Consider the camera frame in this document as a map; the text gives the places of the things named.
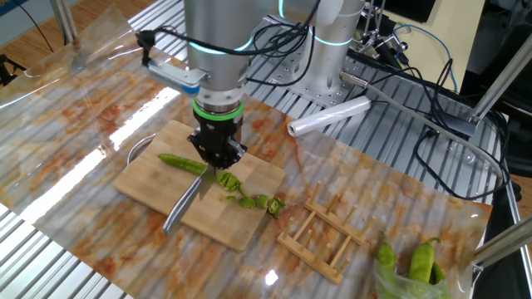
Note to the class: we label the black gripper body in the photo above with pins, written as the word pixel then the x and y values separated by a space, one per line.
pixel 220 137

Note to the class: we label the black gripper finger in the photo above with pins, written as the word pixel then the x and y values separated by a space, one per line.
pixel 200 145
pixel 234 153

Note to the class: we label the steel cleaver knife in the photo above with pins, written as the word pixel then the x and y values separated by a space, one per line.
pixel 183 207

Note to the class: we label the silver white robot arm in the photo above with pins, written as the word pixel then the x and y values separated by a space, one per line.
pixel 216 41

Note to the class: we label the cut green chili pepper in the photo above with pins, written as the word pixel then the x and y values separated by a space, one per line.
pixel 183 163

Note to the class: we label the cut chili end chunk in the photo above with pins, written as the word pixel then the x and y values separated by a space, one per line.
pixel 228 180

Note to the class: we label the small green chili sliver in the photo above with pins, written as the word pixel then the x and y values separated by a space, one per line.
pixel 228 198

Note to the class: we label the whole green chili pepper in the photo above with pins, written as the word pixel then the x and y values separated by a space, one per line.
pixel 422 261
pixel 437 272
pixel 385 255

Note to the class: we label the wooden cutting board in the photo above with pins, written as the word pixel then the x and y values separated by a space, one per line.
pixel 158 182

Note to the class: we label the white plastic film roll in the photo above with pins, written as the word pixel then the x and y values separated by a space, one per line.
pixel 328 116

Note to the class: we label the wooden peg rack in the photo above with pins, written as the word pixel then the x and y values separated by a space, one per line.
pixel 336 222

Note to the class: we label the marble pattern plastic mat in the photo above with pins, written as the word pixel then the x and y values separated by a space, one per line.
pixel 83 104

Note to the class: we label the metal clamp assembly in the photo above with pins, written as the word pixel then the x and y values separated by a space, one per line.
pixel 376 41

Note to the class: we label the grey flexible conduit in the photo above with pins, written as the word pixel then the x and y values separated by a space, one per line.
pixel 415 118

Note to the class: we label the black tripod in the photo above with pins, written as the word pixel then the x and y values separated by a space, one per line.
pixel 8 68

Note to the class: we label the clear plastic bag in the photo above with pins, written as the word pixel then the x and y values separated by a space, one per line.
pixel 399 286

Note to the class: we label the black screen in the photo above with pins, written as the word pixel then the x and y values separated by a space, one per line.
pixel 411 10

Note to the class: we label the beige panel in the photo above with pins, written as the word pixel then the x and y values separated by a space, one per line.
pixel 457 41

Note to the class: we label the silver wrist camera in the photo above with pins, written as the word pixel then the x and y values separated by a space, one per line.
pixel 174 76

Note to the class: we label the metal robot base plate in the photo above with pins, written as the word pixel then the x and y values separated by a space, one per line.
pixel 291 79

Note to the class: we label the aluminium frame post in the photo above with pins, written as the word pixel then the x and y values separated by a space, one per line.
pixel 64 21
pixel 498 79
pixel 503 245

